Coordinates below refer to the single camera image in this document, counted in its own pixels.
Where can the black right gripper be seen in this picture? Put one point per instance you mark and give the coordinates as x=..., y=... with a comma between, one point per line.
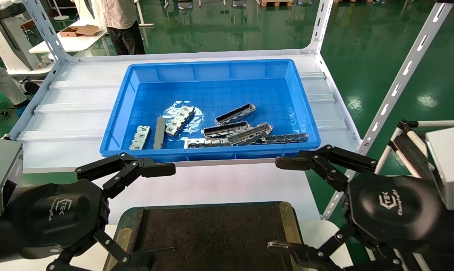
x=394, y=210

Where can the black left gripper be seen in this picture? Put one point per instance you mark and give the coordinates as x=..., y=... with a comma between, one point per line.
x=57, y=218

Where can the long silver metal bracket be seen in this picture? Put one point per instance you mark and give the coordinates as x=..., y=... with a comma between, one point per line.
x=249, y=133
x=204, y=143
x=179, y=120
x=223, y=130
x=235, y=114

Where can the black container with brass corners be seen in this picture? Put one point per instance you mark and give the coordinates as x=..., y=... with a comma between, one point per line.
x=211, y=237

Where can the plain grey metal bar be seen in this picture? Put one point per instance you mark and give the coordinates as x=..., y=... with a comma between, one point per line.
x=159, y=133

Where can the clear plastic bag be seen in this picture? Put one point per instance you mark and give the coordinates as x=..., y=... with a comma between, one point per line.
x=194, y=126

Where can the white metal shelf board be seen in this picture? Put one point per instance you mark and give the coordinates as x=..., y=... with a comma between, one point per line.
x=80, y=113

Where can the black cart panel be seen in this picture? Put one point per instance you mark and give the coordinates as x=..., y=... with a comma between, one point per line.
x=411, y=154

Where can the blue plastic bin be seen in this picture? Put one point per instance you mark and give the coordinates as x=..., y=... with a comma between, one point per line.
x=219, y=90

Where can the black round floor object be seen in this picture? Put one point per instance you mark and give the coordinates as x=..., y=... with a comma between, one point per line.
x=31, y=87

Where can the person in black trousers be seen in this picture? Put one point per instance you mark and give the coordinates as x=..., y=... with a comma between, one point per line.
x=127, y=37

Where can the white perforated shelf upright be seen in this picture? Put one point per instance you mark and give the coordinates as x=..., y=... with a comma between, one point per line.
x=407, y=67
x=321, y=26
x=46, y=34

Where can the white table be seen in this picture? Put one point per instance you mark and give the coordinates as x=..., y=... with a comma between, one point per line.
x=72, y=43

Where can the person in yellow coat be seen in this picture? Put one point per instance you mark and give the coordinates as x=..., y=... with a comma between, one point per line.
x=4, y=82

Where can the open cardboard box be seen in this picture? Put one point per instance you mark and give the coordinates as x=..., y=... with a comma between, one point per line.
x=78, y=31

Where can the white desk with legs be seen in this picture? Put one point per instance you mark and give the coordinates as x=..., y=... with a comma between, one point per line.
x=144, y=15

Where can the white round stand base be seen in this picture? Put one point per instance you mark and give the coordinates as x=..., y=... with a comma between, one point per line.
x=61, y=17

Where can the wooden pallet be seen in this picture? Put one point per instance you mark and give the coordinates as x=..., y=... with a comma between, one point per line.
x=275, y=3

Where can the white machine housing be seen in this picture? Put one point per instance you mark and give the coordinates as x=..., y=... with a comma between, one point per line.
x=0, y=41

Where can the short silver metal bracket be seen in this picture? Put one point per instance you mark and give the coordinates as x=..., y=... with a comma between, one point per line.
x=140, y=137

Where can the dark long metal bracket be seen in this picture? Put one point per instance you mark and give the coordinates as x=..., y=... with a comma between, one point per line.
x=287, y=138

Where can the light grey right wrist camera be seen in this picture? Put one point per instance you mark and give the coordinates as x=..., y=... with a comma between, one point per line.
x=451, y=165

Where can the white tube cart frame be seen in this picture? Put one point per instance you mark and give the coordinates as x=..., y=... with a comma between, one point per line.
x=437, y=123

